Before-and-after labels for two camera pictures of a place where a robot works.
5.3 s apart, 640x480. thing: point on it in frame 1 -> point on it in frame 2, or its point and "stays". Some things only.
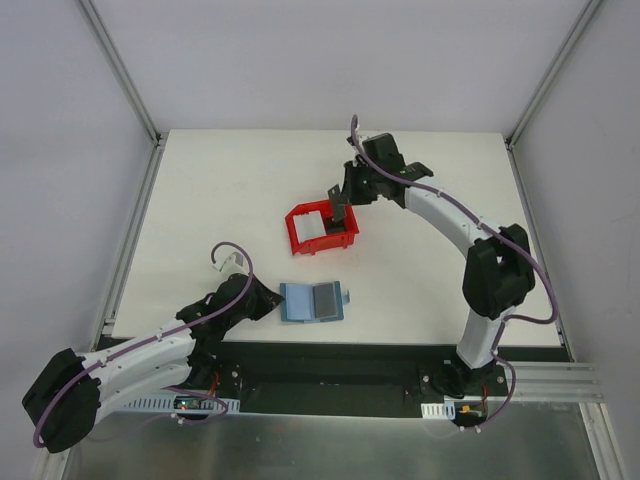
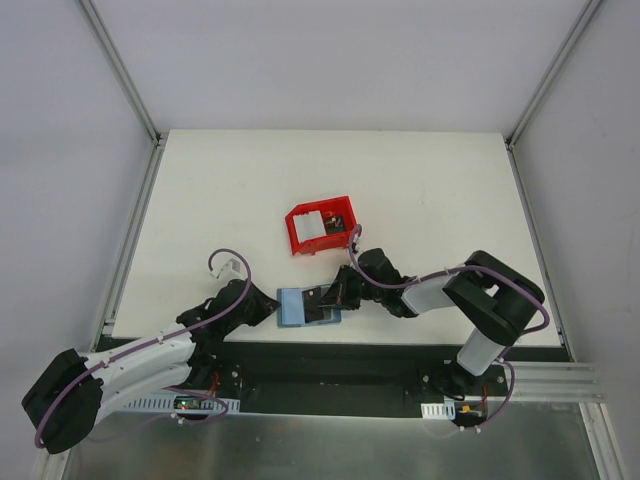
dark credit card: (337, 204) -> (313, 305)
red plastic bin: (328, 241) stays
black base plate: (343, 378) stays
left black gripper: (254, 302) stays
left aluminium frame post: (131, 88) stays
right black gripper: (347, 189) -> (343, 289)
